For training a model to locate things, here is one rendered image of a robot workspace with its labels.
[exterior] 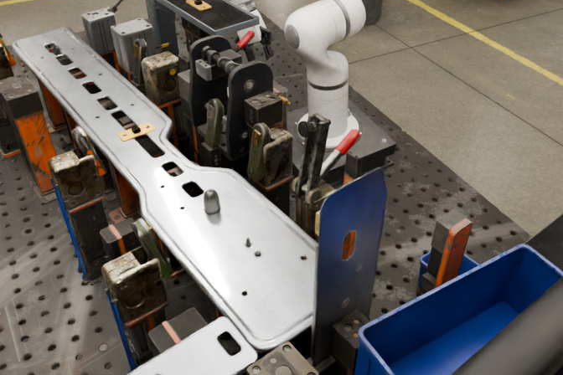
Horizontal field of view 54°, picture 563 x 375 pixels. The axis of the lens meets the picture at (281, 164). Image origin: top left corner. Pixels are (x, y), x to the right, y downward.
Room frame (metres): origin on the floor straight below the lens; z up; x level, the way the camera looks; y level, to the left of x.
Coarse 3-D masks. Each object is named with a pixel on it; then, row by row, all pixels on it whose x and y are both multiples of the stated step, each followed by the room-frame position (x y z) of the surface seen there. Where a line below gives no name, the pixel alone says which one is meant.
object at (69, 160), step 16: (64, 160) 0.92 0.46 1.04; (80, 160) 0.92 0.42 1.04; (64, 176) 0.89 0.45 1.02; (80, 176) 0.91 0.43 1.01; (96, 176) 0.93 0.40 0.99; (64, 192) 0.88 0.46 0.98; (80, 192) 0.91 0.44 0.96; (96, 192) 0.92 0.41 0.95; (64, 208) 0.88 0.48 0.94; (80, 208) 0.89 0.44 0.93; (96, 208) 0.92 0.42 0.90; (80, 224) 0.89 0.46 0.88; (96, 224) 0.92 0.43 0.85; (80, 240) 0.90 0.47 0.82; (96, 240) 0.91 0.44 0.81; (80, 256) 0.88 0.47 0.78; (96, 256) 0.90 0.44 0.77; (80, 272) 0.90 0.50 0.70; (96, 272) 0.89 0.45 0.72
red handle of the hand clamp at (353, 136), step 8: (352, 136) 0.86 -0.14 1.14; (344, 144) 0.85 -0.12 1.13; (352, 144) 0.85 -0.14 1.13; (336, 152) 0.84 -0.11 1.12; (344, 152) 0.84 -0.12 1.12; (328, 160) 0.83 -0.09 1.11; (336, 160) 0.83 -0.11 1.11; (328, 168) 0.82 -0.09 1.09; (320, 176) 0.81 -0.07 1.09; (304, 184) 0.80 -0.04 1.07; (304, 192) 0.79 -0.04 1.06
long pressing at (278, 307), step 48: (96, 96) 1.25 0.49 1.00; (144, 96) 1.24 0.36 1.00; (96, 144) 1.04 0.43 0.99; (144, 192) 0.87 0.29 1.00; (240, 192) 0.86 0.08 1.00; (192, 240) 0.72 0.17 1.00; (240, 240) 0.72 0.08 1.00; (288, 240) 0.72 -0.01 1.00; (240, 288) 0.61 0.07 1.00; (288, 288) 0.61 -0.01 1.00; (288, 336) 0.51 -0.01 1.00
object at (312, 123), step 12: (312, 120) 0.82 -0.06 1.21; (324, 120) 0.80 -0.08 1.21; (300, 132) 0.79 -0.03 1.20; (312, 132) 0.81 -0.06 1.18; (324, 132) 0.80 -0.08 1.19; (312, 144) 0.81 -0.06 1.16; (324, 144) 0.80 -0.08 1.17; (312, 156) 0.79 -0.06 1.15; (300, 168) 0.81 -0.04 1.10; (312, 168) 0.78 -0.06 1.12; (300, 180) 0.80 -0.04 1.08; (312, 180) 0.78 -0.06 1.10; (300, 192) 0.80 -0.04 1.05
